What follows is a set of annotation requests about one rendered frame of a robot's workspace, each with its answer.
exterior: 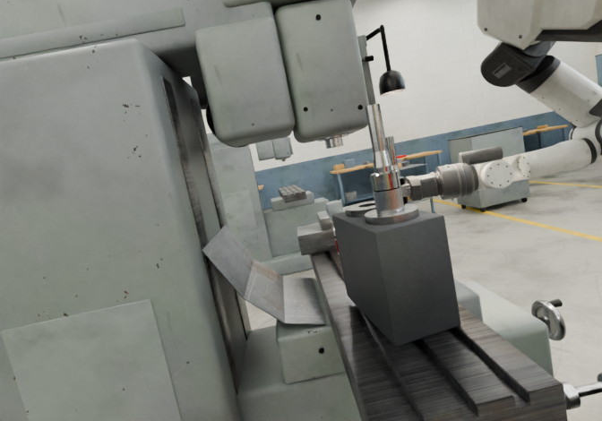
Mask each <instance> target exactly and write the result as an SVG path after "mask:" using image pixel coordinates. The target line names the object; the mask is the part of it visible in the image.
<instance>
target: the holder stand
mask: <svg viewBox="0 0 602 421"><path fill-rule="evenodd" d="M404 207H405V209H404V210H402V211H399V212H395V213H390V214H378V213H376V208H375V203H374V201H370V202H361V203H357V204H353V205H350V206H348V207H347V208H346V209H345V211H344V212H341V213H337V214H333V215H332V220H333V225H334V229H335V234H336V238H337V244H338V248H339V253H340V261H341V266H342V271H343V276H344V280H345V285H346V290H347V295H348V297H349V298H350V299H351V300H352V301H353V302H354V304H355V305H356V306H357V307H358V308H359V309H360V310H361V311H362V312H363V313H364V314H365V315H366V316H367V317H368V318H369V319H370V321H371V322H372V323H373V324H374V325H375V326H376V327H377V328H378V329H379V330H380V331H381V332H382V333H383V334H384V335H385V336H386V338H387V339H388V340H389V341H390V342H391V343H392V344H393V345H394V346H395V347H397V346H400V345H403V344H406V343H409V342H411V341H414V340H417V339H422V338H424V337H427V336H430V335H433V334H436V333H438V332H441V331H446V330H449V329H451V328H454V327H457V326H460V313H459V307H458V301H457V295H456V289H455V284H454V277H453V272H452V261H451V255H450V249H449V244H448V237H447V232H446V226H445V220H444V215H440V214H435V213H431V212H426V211H421V210H418V206H416V205H410V204H404Z"/></svg>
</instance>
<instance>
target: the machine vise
mask: <svg viewBox="0 0 602 421"><path fill-rule="evenodd" d="M317 216H318V220H319V223H315V224H311V225H306V226H302V227H298V228H297V239H298V243H299V248H300V253H301V255H302V256H303V255H308V254H312V253H320V252H325V251H330V250H334V249H337V246H336V242H335V237H334V232H333V229H334V225H333V221H331V218H330V216H329V215H328V213H327V212H326V210H325V211H320V212H317Z"/></svg>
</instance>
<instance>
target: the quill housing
mask: <svg viewBox="0 0 602 421"><path fill-rule="evenodd" d="M274 20H275V23H276V27H277V32H278V36H279V44H280V49H281V54H282V58H283V63H284V67H285V72H286V76H287V81H288V89H289V94H290V98H291V103H292V108H293V113H294V118H295V125H294V128H293V134H294V137H295V139H296V140H297V141H298V142H301V143H307V142H315V141H318V139H321V138H324V137H328V136H333V135H337V134H342V133H348V134H351V133H354V132H357V131H359V130H361V129H364V128H366V127H367V126H368V123H367V118H366V109H365V107H367V106H369V102H368V97H367V91H366V82H365V76H364V71H363V66H362V61H361V55H360V50H359V45H358V40H357V30H356V25H355V20H354V14H353V10H352V4H351V2H350V0H311V1H305V2H301V3H295V4H286V5H282V6H280V7H279V8H278V9H277V11H276V12H275V15H274Z"/></svg>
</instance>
